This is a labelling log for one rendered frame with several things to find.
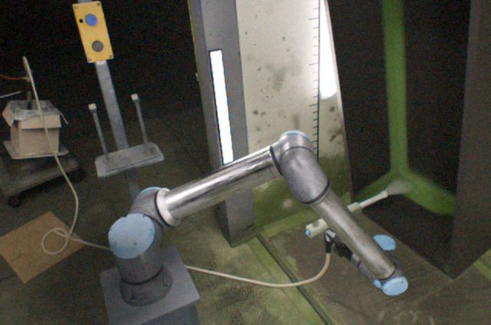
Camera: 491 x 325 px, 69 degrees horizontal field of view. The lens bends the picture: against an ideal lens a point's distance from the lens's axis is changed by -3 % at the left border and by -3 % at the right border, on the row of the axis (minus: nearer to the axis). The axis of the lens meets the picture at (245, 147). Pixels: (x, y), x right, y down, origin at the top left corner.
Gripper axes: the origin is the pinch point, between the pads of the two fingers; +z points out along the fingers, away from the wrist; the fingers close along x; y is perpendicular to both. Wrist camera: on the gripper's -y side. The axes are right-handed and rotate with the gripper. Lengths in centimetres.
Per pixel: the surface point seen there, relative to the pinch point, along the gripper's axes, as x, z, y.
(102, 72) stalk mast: -69, 87, -71
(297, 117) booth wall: 27, 61, -25
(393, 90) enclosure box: 48, 11, -52
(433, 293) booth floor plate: 45, -33, 48
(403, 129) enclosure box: 53, 7, -31
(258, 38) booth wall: 6, 63, -76
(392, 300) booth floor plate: 25, -24, 47
